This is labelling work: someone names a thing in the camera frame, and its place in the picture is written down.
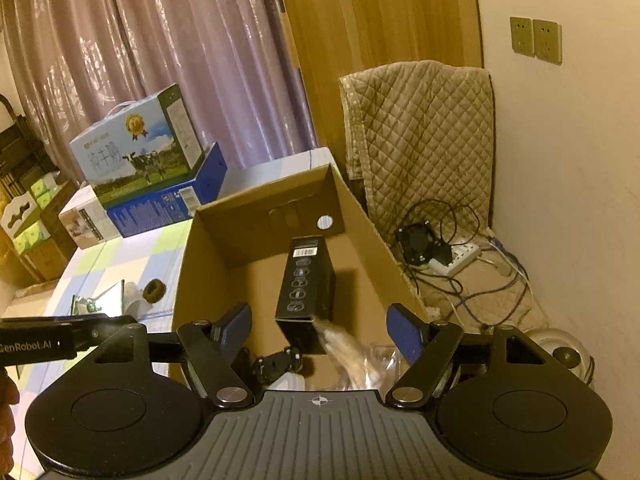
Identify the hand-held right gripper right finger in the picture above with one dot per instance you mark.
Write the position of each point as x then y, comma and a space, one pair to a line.
405, 334

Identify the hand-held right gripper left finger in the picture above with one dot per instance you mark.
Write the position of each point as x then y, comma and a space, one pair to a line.
234, 327

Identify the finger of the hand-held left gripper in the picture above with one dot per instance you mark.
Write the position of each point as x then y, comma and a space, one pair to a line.
100, 327

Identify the silver green tea bag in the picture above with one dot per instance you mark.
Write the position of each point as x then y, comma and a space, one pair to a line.
100, 300

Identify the clear plastic case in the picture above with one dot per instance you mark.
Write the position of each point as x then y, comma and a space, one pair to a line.
382, 365

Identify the white square night light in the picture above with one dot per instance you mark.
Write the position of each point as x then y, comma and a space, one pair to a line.
134, 300

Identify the red white toy car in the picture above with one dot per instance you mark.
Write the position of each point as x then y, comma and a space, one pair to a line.
277, 362

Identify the cotton swab packet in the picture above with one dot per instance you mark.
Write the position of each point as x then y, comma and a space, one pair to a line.
342, 350

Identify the long black product box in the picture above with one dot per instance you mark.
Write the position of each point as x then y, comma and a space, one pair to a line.
305, 285

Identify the brown cardboard box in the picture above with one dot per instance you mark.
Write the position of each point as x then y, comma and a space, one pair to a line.
360, 240

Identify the person's left hand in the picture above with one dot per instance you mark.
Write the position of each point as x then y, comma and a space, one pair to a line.
7, 395

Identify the small black fan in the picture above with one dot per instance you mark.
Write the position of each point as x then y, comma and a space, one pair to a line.
417, 242

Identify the white power strip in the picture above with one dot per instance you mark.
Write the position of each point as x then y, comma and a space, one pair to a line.
457, 256

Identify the cardboard box of tissue packs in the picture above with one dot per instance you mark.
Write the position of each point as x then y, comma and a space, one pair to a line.
47, 240

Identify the beige product box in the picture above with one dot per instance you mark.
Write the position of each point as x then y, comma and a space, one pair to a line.
85, 220

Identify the white wooden chair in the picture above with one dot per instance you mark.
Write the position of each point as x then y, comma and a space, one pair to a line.
17, 215

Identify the flat blue carton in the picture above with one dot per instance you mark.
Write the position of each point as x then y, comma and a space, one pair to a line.
170, 200

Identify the stack of green tissue packs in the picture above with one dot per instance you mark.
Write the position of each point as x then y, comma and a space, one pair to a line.
37, 195

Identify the round white appliance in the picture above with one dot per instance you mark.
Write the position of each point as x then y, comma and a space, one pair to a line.
562, 352

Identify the milk carton with cow picture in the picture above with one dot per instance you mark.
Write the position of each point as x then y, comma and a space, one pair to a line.
135, 145

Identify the black folding rack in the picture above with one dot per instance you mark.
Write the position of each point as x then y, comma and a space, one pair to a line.
17, 150

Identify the beige quilted chair cover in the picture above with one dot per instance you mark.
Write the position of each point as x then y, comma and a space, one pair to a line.
415, 140

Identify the wooden door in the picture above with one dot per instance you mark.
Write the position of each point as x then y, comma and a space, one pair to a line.
370, 50

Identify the shiny pink curtain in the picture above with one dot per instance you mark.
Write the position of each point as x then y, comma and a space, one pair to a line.
150, 40

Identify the gold wall socket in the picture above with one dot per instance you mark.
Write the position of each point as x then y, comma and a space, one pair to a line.
520, 35
547, 41

